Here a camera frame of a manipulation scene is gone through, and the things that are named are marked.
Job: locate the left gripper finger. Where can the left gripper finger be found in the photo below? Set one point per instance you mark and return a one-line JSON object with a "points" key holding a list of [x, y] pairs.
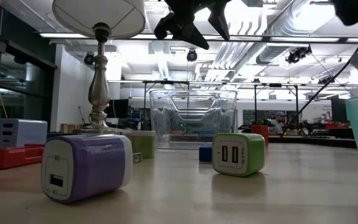
{"points": [[219, 18], [182, 28]]}

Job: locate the red wall charger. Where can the red wall charger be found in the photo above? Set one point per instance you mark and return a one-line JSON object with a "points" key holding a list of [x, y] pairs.
{"points": [[259, 133]]}

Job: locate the green white USB wall charger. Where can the green white USB wall charger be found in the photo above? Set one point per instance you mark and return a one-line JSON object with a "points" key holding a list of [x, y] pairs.
{"points": [[253, 152], [145, 146]]}

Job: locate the blue rectangular box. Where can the blue rectangular box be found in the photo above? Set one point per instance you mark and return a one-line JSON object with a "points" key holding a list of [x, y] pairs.
{"points": [[205, 153]]}

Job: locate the purple white USB wall charger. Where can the purple white USB wall charger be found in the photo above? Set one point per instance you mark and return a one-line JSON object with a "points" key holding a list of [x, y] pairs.
{"points": [[95, 168]]}

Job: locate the red digital clock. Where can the red digital clock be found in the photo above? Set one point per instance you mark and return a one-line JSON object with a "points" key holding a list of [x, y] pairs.
{"points": [[8, 157]]}

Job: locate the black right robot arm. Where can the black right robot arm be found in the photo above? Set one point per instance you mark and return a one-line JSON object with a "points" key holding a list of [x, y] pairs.
{"points": [[353, 11]]}

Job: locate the overhead light bar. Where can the overhead light bar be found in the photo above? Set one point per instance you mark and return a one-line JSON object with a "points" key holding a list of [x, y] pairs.
{"points": [[291, 39]]}

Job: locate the clear plastic bin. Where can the clear plastic bin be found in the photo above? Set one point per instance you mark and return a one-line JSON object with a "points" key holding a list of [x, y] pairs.
{"points": [[160, 118]]}

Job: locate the white shade silver table lamp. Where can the white shade silver table lamp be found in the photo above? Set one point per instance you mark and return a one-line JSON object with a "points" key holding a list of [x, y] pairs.
{"points": [[99, 90]]}

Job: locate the black computer monitor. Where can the black computer monitor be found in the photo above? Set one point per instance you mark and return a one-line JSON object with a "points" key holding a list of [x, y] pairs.
{"points": [[339, 110], [117, 109]]}

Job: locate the tan wooden blocks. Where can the tan wooden blocks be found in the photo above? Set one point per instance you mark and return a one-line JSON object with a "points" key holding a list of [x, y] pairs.
{"points": [[67, 128]]}

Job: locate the pale multi-port USB charger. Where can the pale multi-port USB charger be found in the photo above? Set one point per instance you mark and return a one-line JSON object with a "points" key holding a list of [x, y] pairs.
{"points": [[26, 132]]}

